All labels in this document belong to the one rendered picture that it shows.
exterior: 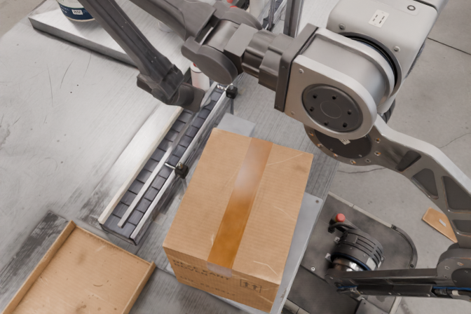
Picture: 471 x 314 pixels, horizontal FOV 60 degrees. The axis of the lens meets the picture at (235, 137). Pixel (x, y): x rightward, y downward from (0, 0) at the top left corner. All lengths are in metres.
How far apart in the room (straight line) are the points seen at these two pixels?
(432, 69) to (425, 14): 2.24
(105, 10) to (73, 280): 0.68
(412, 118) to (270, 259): 1.87
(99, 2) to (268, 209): 0.53
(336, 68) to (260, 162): 0.40
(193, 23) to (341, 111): 0.27
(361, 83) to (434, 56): 2.42
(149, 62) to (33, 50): 0.81
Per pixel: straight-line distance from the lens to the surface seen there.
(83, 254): 1.20
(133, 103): 1.42
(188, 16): 0.68
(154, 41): 1.53
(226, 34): 0.66
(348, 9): 0.62
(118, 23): 0.91
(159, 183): 1.17
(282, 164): 0.91
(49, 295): 1.19
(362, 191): 2.22
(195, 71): 1.19
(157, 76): 0.98
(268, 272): 0.82
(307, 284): 1.74
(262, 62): 0.60
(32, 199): 1.32
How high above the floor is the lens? 1.91
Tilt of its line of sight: 56 degrees down
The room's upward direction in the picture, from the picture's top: straight up
